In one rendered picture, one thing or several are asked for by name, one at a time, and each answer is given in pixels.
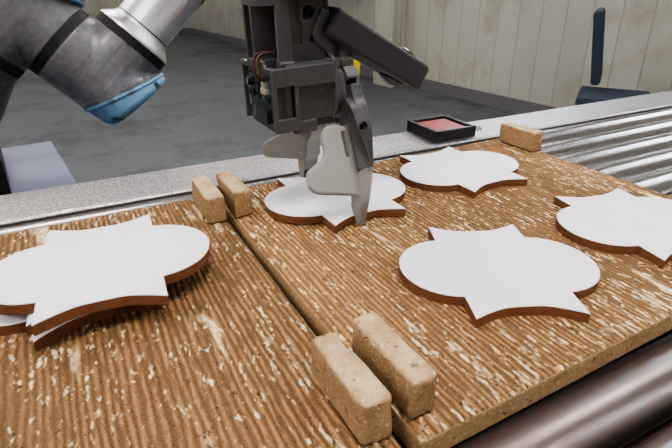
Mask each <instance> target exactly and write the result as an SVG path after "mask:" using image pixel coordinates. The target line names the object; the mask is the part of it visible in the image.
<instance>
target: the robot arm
mask: <svg viewBox="0 0 672 448"><path fill-rule="evenodd" d="M205 1H206V0H124V1H123V2H122V4H121V5H120V6H119V7H118V8H115V9H101V10H100V11H99V13H98V14H97V15H96V16H95V17H94V18H92V17H91V16H90V15H88V14H87V13H86V12H85V11H83V10H82V9H81V8H83V7H84V3H85V0H0V122H1V121H2V119H3V116H4V113H5V110H6V107H7V105H8V102H9V99H10V96H11V94H12V91H13V88H14V85H15V84H16V82H17V81H18V80H19V78H20V77H21V76H22V75H23V74H24V73H25V71H26V70H27V69H29V70H31V71H32V72H33V73H35V74H36V75H38V76H39V77H40V78H42V79H43V80H44V81H46V82H47V83H49V84H50V85H51V86H53V87H54V88H56V89H57V90H58V91H60V92H61V93H63V94H64V95H65V96H67V97H68V98H69V99H71V100H72V101H74V102H75V103H76V104H78V105H79V106H81V107H82V108H83V110H84V111H85V112H89V113H91V114H92V115H94V116H95V117H97V118H98V119H100V120H101V121H103V122H105V123H107V124H117V123H119V122H121V121H123V120H124V119H126V118H127V117H128V116H129V115H131V114H132V113H133V112H134V111H136V110H137V109H138V108H139V107H140V106H141V105H142V104H144V103H145V102H146V101H147V100H148V99H149V98H150V97H151V96H152V95H153V94H154V93H155V92H156V91H157V90H158V89H159V88H160V87H161V86H162V84H163V83H164V82H165V77H164V76H163V73H161V72H160V71H161V70H162V68H163V67H164V66H165V65H166V63H167V61H166V53H165V51H166V47H167V46H168V45H169V44H170V42H171V41H172V40H173V39H174V38H175V36H176V35H177V34H178V33H179V32H180V31H181V29H182V28H183V27H184V26H185V25H186V23H187V22H188V21H189V20H190V19H191V17H192V16H193V15H194V14H195V13H196V11H197V10H198V9H199V8H200V7H201V5H202V4H203V3H204V2H205ZM241 7H242V16H243V26H244V35H245V45H246V54H247V58H242V59H241V67H242V76H243V85H244V94H245V103H246V112H247V116H253V118H254V119H255V120H257V121H258V122H260V123H261V124H263V125H264V126H266V127H267V128H269V129H271V130H272V131H274V132H275V134H276V136H274V137H273V138H271V139H269V140H267V141H266V142H265V143H264V145H263V148H262V152H263V154H264V155H265V156H266V157H269V158H288V159H298V167H299V174H300V178H302V177H304V178H305V177H306V183H307V186H308V188H309V190H310V191H311V192H312V193H314V194H317V195H336V196H351V206H352V210H353V214H354V218H355V223H356V225H357V226H358V227H359V226H362V225H364V224H365V221H366V216H367V211H368V207H369V201H370V194H371V187H372V166H373V164H374V159H373V138H372V126H371V120H370V115H369V111H368V108H367V105H366V102H365V99H364V97H363V93H362V89H361V83H360V81H359V74H358V71H357V68H356V67H355V65H354V59H355V60H357V61H359V62H360V63H362V64H364V65H365V66H367V67H369V68H370V69H372V70H374V71H375V72H377V73H379V75H380V76H381V78H382V79H383V81H384V82H386V83H387V84H389V85H392V86H403V85H404V86H407V87H410V88H413V89H419V88H420V87H421V85H422V83H423V81H424V79H425V77H426V75H427V73H428V71H429V67H428V66H427V65H426V64H425V63H423V62H422V61H420V60H419V59H417V58H416V57H415V56H414V54H413V53H412V52H411V51H410V50H409V49H407V48H405V47H402V46H397V45H396V44H394V43H393V42H391V41H390V40H388V39H387V38H385V37H384V36H382V35H381V34H379V33H378V32H376V31H375V30H373V29H372V28H370V27H369V26H367V25H365V24H364V23H362V22H361V21H359V20H358V19H356V18H355V17H353V16H352V15H350V14H349V13H347V12H346V11H344V10H343V9H341V8H339V7H332V6H328V0H241ZM247 75H249V77H247ZM248 85H250V86H249V87H248ZM249 94H251V99H252V103H250V96H249ZM333 122H335V123H336V124H340V126H339V125H329V126H327V127H326V124H328V123H333ZM320 141H321V145H322V150H323V156H322V158H321V160H320V161H319V162H317V161H318V156H319V154H320Z"/></svg>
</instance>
